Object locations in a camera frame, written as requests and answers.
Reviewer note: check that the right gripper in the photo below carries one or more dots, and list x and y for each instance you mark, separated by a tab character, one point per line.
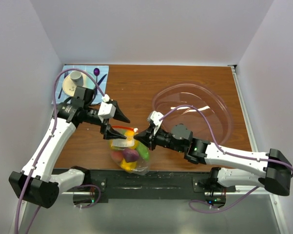
147	137

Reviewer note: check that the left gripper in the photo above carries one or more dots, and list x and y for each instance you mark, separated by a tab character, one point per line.
110	133

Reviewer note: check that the clear zip top bag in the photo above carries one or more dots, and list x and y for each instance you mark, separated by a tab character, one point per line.
143	166

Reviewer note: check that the large clear plastic bowl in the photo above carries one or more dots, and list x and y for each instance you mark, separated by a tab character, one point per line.
199	107

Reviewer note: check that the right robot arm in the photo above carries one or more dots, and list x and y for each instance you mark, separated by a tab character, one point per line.
232	167

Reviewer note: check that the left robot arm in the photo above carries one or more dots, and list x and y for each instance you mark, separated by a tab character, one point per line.
35	183

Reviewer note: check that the green fake cucumber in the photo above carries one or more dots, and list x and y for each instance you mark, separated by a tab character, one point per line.
143	152

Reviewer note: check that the purple fake eggplant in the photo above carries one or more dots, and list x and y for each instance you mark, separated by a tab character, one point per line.
130	155

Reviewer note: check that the fake peach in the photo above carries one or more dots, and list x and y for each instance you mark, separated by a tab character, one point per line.
117	156

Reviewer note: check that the dark blue plastic knife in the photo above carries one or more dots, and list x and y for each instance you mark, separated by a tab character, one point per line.
99	83

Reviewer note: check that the blue checked placemat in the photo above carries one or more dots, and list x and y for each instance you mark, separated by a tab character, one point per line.
104	69

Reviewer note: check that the purple plastic spoon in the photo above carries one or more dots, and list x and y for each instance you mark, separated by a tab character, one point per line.
96	72

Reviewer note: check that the beige and green plate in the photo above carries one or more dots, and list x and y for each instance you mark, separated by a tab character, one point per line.
69	87

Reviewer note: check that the grey cup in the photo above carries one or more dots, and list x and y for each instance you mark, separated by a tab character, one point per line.
77	78

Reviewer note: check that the dark blue plastic fork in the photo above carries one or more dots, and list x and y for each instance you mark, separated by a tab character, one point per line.
65	75

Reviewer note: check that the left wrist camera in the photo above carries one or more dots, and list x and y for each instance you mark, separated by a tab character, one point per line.
107	109

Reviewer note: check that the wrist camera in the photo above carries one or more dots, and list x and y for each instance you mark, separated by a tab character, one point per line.
155	121
107	109

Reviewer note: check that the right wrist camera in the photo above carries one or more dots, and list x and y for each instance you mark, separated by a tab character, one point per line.
155	121

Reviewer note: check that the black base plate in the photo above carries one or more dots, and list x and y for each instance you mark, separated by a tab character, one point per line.
117	184

